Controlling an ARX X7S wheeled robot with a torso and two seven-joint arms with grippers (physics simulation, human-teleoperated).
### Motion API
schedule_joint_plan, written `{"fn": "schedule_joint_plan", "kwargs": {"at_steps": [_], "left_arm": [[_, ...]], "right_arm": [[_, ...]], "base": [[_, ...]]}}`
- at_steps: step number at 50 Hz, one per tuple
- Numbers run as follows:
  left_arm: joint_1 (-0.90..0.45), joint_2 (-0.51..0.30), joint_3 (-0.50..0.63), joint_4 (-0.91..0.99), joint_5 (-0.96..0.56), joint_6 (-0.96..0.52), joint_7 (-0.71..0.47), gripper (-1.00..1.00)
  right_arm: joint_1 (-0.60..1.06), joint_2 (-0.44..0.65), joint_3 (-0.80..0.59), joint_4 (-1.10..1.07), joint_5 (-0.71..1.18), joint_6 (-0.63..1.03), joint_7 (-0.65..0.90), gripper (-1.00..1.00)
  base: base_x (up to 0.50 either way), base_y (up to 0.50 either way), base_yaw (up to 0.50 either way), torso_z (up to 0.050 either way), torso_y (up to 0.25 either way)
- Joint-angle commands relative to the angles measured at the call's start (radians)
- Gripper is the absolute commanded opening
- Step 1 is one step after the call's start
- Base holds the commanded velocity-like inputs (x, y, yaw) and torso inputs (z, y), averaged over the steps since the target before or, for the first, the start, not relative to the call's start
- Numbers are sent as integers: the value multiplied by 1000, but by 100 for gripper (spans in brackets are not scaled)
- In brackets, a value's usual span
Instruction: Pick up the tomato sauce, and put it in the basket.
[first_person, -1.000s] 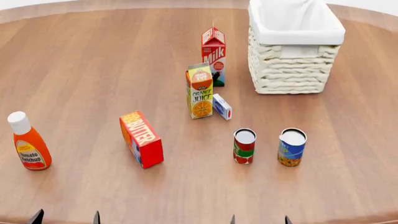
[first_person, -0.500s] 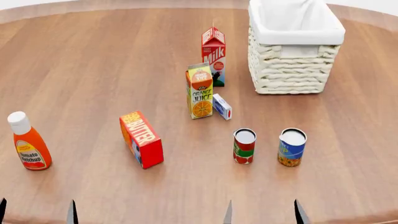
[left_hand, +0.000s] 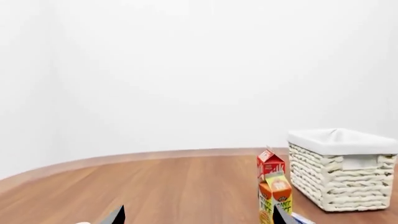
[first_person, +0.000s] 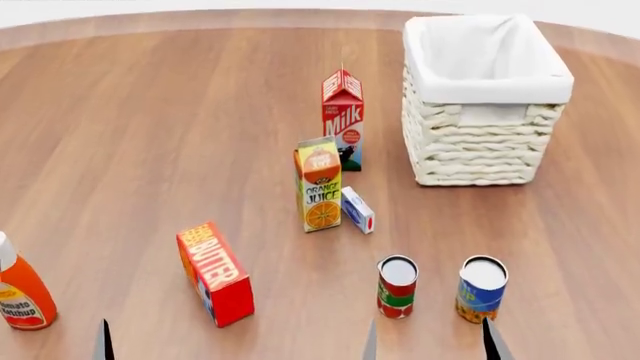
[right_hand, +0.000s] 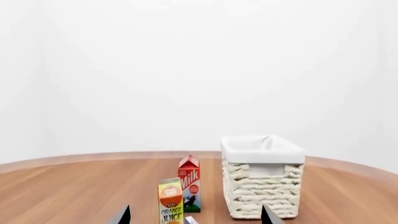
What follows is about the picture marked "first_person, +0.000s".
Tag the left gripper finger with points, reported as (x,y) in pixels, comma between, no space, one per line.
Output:
(103,345)

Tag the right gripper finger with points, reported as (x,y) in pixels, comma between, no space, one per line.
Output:
(370,347)
(495,347)

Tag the red tomato sauce can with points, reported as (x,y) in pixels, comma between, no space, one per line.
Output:
(396,292)

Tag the orange tomato ketchup bottle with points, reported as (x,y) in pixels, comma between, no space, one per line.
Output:
(25,288)

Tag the white woven wicker basket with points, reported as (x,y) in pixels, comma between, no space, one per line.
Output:
(475,157)

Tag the white cloth basket liner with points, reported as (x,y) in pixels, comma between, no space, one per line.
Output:
(480,48)

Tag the blue soup can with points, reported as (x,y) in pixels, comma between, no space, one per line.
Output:
(480,296)

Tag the red butter box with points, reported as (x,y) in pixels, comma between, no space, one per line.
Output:
(220,277)

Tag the small blue white box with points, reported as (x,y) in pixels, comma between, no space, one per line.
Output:
(357,210)

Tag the orange juice carton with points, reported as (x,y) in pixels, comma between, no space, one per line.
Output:
(322,195)

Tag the red milk carton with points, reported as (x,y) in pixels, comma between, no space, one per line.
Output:
(342,120)

